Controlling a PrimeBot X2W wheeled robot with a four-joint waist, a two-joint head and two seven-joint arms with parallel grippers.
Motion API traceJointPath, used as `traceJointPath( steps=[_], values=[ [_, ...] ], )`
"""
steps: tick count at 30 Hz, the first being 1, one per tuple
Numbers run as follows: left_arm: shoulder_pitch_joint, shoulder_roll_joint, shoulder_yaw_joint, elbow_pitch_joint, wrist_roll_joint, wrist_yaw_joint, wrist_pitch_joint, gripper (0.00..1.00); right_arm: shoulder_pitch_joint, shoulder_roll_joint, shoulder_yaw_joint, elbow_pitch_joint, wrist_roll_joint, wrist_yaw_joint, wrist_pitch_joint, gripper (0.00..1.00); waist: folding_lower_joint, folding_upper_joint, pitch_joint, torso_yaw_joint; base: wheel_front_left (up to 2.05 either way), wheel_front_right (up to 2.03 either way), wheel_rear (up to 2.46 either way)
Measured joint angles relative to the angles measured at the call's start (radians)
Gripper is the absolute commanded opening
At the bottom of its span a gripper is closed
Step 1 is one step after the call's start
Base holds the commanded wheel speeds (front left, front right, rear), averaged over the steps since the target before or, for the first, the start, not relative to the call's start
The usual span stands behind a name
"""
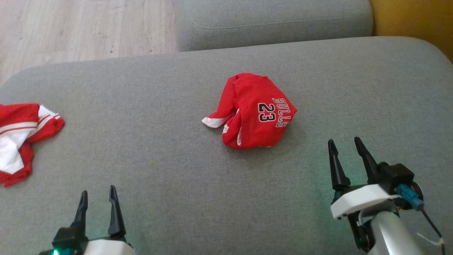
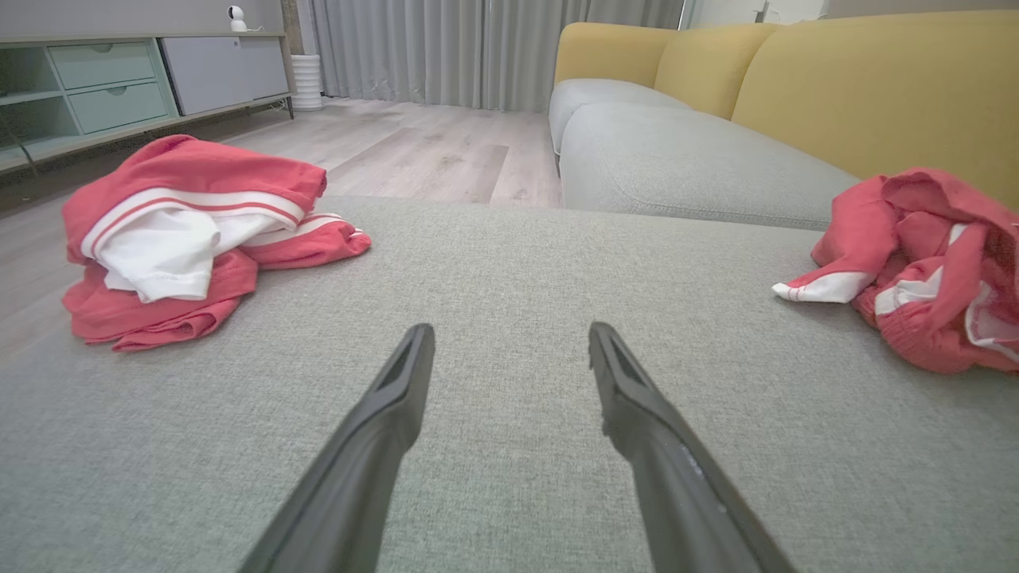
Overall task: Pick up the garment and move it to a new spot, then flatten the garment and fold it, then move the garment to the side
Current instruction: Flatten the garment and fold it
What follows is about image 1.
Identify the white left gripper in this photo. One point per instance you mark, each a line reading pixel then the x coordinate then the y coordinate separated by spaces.
pixel 109 248

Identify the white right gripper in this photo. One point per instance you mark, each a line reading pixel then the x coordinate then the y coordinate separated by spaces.
pixel 361 200

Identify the red white-sleeved t-shirt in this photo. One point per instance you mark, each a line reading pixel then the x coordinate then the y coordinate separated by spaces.
pixel 21 141

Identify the red Bulls 23 shorts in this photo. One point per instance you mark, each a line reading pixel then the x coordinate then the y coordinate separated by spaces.
pixel 258 120

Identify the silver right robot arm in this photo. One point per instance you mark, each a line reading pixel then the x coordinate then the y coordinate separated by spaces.
pixel 393 233

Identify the large grey sofa seat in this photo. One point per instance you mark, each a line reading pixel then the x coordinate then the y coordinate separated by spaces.
pixel 159 159

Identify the yellow panel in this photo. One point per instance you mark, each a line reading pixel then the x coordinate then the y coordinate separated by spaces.
pixel 417 21

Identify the grey sofa cushion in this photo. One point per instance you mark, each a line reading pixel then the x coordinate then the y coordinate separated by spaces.
pixel 272 24

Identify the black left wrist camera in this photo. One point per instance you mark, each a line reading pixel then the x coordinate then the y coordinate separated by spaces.
pixel 69 239

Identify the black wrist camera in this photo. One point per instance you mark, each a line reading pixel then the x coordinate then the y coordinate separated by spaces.
pixel 69 239
pixel 398 177

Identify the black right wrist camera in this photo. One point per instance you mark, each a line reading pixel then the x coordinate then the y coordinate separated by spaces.
pixel 398 177

